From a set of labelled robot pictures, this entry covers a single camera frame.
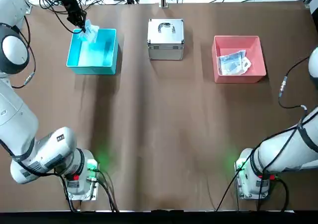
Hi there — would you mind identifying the pink plastic box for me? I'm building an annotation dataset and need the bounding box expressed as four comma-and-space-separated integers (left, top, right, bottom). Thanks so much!
211, 35, 267, 83

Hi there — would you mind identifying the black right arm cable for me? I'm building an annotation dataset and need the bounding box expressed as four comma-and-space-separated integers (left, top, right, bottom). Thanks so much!
277, 55, 314, 110

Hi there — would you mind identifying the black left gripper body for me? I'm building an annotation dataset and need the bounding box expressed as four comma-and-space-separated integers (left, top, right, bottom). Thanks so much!
60, 0, 86, 23

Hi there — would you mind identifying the used blue face mask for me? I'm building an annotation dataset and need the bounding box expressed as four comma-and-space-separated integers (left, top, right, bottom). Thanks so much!
76, 19, 100, 44

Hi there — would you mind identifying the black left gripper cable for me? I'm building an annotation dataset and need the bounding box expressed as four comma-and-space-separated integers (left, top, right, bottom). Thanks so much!
37, 0, 86, 35

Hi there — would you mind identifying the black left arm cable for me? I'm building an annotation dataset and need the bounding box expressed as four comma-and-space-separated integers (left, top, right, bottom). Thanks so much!
9, 15, 37, 89

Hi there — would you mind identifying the black base cable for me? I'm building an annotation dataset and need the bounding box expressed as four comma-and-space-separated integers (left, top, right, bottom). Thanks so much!
93, 168, 120, 213
59, 175, 80, 213
257, 174, 290, 213
215, 156, 251, 212

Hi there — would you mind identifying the black left base cable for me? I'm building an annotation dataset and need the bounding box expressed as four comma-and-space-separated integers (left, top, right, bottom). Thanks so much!
59, 175, 80, 213
93, 168, 120, 213

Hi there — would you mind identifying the black right base cable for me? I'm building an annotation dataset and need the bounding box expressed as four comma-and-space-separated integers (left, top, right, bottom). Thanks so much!
215, 156, 251, 212
257, 174, 290, 213

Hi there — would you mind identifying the blue plastic box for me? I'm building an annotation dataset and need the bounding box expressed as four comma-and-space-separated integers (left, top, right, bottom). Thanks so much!
66, 28, 118, 75

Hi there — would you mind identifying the silver aluminium case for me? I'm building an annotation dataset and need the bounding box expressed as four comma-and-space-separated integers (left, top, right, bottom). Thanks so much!
147, 18, 185, 61

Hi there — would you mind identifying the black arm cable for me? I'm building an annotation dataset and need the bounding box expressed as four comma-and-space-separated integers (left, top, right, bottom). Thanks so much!
277, 55, 314, 110
9, 15, 37, 89

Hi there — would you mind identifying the mask package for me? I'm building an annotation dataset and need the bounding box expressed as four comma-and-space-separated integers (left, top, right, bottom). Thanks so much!
218, 49, 252, 76

